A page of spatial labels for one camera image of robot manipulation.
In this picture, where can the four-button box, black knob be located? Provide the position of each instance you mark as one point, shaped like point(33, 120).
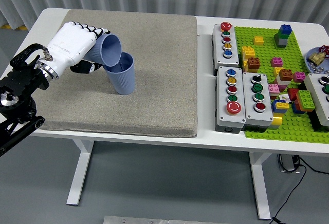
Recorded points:
point(264, 113)

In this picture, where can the blue and yellow brick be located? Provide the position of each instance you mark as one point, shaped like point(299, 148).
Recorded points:
point(280, 105)

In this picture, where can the green brick baseplate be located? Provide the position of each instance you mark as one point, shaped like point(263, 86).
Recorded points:
point(267, 50)

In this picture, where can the pink toy brick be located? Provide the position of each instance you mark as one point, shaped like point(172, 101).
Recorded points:
point(276, 62)
point(299, 77)
point(273, 90)

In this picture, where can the grey power adapter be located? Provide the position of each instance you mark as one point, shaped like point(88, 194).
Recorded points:
point(286, 163)

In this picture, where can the white table leg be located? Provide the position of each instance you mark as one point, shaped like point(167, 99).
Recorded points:
point(259, 183)
point(79, 170)

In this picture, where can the yellow round toy brick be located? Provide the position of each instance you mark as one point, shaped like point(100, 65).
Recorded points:
point(277, 120)

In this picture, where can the blue toy brick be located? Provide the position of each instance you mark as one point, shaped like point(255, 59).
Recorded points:
point(285, 29)

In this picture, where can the brown toy brick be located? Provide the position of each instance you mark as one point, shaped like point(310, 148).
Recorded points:
point(253, 63)
point(285, 75)

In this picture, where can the gold metal fitting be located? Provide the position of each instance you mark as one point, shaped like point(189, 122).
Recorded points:
point(316, 57)

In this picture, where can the white toy brick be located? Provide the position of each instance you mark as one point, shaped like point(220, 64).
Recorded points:
point(281, 82)

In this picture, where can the blue ribbed cup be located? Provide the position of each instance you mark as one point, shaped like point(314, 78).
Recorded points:
point(123, 80)
point(110, 49)

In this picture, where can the white-topped button control box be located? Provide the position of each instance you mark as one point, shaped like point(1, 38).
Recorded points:
point(317, 90)

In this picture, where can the grey toy brick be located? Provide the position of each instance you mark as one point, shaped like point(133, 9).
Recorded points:
point(281, 43)

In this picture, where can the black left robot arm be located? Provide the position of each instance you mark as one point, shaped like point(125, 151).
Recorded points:
point(18, 85)

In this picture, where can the grey-brown mat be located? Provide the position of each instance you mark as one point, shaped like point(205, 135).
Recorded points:
point(154, 67)

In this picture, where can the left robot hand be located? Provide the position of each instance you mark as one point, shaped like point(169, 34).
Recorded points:
point(70, 43)

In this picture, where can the light green toy brick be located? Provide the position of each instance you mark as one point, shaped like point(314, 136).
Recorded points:
point(306, 100)

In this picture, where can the blue plate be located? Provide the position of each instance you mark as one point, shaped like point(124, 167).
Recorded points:
point(309, 58)

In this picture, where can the five-button box, large stop button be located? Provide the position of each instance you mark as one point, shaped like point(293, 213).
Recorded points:
point(222, 111)

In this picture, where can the dark green toy brick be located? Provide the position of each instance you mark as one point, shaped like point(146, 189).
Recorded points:
point(278, 37)

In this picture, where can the red toy brick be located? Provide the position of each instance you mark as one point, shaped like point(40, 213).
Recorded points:
point(293, 94)

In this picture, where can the five-button box, small stop button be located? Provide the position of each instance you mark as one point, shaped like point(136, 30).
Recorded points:
point(232, 54)

